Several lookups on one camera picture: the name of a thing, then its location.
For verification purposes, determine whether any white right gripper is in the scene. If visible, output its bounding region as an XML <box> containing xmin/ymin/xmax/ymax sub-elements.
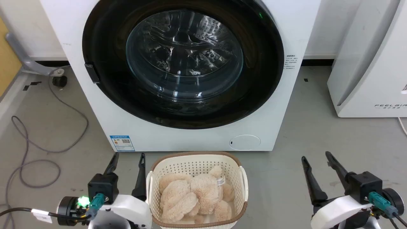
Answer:
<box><xmin>301</xmin><ymin>151</ymin><xmax>372</xmax><ymax>229</ymax></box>

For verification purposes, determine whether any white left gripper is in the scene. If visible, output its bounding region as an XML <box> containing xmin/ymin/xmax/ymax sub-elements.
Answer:
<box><xmin>88</xmin><ymin>152</ymin><xmax>153</xmax><ymax>229</ymax></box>

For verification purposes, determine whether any white front-load washing machine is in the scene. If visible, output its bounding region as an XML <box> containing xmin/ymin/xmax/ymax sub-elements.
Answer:
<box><xmin>40</xmin><ymin>0</ymin><xmax>321</xmax><ymax>152</ymax></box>

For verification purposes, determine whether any black round glass washer door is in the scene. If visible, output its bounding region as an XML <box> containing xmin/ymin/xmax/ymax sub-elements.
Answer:
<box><xmin>82</xmin><ymin>0</ymin><xmax>284</xmax><ymax>129</ymax></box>

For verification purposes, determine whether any beige plush teddy bear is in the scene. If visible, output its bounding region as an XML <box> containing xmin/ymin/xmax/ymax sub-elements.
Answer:
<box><xmin>159</xmin><ymin>166</ymin><xmax>236</xmax><ymax>224</ymax></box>

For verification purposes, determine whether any cream perforated laundry basket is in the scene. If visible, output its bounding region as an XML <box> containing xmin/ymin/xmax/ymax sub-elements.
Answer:
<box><xmin>146</xmin><ymin>151</ymin><xmax>249</xmax><ymax>229</ymax></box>

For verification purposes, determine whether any round white filter cover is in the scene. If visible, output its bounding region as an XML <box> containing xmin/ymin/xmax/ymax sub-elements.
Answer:
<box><xmin>229</xmin><ymin>135</ymin><xmax>261</xmax><ymax>151</ymax></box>

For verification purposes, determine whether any black caster wheel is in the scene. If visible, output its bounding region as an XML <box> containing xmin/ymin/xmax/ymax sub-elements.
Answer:
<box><xmin>52</xmin><ymin>68</ymin><xmax>68</xmax><ymax>88</ymax></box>

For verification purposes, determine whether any white air purifier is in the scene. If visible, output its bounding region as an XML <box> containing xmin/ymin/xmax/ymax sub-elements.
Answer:
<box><xmin>327</xmin><ymin>0</ymin><xmax>407</xmax><ymax>118</ymax></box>

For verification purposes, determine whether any grey metal stand leg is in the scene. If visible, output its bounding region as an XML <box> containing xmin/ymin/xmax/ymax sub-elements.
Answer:
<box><xmin>5</xmin><ymin>32</ymin><xmax>69</xmax><ymax>77</ymax></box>

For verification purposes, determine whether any yellow wooden panel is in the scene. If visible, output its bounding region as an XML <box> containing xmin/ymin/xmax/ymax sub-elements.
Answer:
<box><xmin>0</xmin><ymin>17</ymin><xmax>23</xmax><ymax>96</ymax></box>

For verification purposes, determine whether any black cable with teal plug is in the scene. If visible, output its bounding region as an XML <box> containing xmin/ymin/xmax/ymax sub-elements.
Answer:
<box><xmin>368</xmin><ymin>191</ymin><xmax>407</xmax><ymax>229</ymax></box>

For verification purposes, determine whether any grey floor cable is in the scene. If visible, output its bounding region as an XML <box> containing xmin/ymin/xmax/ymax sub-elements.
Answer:
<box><xmin>0</xmin><ymin>75</ymin><xmax>89</xmax><ymax>229</ymax></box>

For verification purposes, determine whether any black cable with white label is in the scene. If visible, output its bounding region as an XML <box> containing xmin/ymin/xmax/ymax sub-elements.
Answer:
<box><xmin>0</xmin><ymin>193</ymin><xmax>106</xmax><ymax>223</ymax></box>

